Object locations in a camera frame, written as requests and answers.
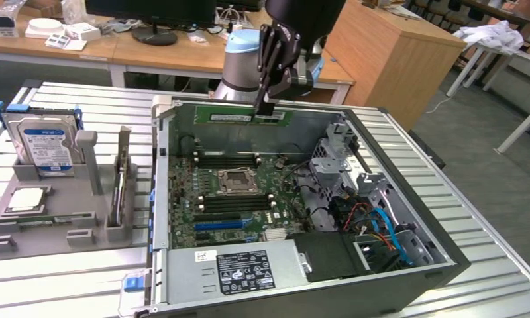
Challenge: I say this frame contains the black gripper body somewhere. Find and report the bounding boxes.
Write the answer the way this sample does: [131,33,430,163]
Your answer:
[263,0,347,54]

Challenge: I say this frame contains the green RAM stick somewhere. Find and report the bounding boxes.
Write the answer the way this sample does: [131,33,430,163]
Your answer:
[15,215,93,229]
[194,105,294,127]

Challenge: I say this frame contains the white power strip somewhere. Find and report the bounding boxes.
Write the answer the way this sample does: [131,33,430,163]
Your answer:
[219,9,253,36]

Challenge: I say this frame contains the wooden cabinet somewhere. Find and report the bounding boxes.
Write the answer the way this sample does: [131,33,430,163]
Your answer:
[323,0,469,133]

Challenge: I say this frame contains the metal drive cage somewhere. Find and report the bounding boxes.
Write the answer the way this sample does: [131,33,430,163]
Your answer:
[307,121,369,182]

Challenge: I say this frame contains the long wooden desk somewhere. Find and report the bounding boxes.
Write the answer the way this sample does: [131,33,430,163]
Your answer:
[0,0,357,97]

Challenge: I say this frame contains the black computer monitor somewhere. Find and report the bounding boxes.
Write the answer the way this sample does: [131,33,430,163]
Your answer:
[85,0,218,46]

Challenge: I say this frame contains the metal CPU socket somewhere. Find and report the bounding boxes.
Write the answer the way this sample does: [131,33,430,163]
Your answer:
[215,168,258,197]

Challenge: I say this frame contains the green motherboard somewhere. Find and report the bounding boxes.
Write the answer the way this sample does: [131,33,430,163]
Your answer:
[166,150,319,250]

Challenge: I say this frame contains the white crumpled cloth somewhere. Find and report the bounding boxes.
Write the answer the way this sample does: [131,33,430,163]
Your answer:
[451,19,526,56]

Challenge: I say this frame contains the white small carton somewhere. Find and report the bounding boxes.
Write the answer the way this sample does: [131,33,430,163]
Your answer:
[63,23,103,42]

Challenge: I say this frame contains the long black expansion slot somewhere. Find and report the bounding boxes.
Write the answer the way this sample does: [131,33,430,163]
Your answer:
[194,213,243,223]

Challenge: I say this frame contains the blue expansion slot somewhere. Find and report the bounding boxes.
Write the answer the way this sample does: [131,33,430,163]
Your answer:
[193,221,242,232]

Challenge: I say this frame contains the white printed cards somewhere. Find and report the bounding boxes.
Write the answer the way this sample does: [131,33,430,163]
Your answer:
[43,34,87,51]

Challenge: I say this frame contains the graphics card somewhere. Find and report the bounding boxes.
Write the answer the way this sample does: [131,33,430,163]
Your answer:
[106,125,133,230]

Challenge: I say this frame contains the black plastic disk bay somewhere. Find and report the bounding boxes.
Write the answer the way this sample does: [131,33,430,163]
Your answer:
[293,231,374,283]

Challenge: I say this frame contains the white round box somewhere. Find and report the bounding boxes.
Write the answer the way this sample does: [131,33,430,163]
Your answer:
[23,17,67,39]

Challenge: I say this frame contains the hard disk blue label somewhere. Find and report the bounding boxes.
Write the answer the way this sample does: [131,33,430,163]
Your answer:
[6,111,78,176]

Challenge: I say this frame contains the clear plastic bag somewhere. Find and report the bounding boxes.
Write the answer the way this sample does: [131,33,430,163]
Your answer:
[0,0,30,18]

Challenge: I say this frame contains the black and white device box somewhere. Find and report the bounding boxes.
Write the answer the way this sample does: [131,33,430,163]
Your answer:
[0,14,19,38]

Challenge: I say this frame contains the open black PC case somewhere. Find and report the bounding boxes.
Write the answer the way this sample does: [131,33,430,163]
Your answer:
[131,95,473,318]

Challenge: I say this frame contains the grey power supply with label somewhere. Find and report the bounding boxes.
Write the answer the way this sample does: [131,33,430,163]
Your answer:
[163,239,313,305]

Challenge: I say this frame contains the grey parts rack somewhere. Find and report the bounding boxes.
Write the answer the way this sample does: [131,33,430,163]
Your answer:
[0,130,138,256]

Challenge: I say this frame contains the blue disk caddy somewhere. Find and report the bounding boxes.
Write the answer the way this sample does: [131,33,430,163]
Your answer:
[0,100,86,166]

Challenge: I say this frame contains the silver CPU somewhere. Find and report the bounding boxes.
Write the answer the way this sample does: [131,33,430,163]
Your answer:
[5,187,47,213]

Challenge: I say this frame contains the blue case latch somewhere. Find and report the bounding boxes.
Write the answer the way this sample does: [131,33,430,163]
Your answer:
[122,276,141,295]

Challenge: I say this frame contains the black wire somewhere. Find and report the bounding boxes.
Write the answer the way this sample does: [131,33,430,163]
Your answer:
[285,164,321,215]

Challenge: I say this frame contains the red wire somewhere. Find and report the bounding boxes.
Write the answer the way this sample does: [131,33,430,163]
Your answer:
[342,201,374,233]

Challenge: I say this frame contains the blue flat wire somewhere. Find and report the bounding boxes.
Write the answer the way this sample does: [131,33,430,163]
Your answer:
[369,201,415,266]

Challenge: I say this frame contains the white frame table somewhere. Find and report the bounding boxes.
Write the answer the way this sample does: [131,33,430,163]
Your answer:
[445,42,530,154]

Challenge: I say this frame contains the orange and yellow wire bundle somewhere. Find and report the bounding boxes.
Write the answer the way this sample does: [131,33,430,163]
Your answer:
[355,231,399,253]

